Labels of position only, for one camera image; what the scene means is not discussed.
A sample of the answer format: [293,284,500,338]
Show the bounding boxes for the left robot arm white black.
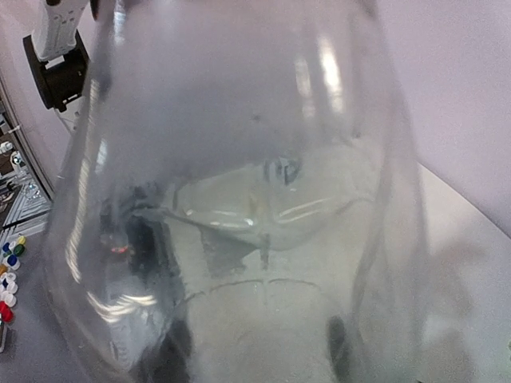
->
[22,0,99,113]

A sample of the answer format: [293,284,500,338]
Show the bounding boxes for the crushed clear bottle red label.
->
[43,1,428,382]

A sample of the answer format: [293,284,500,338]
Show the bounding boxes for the loose coloured bottle caps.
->
[1,235,26,323]

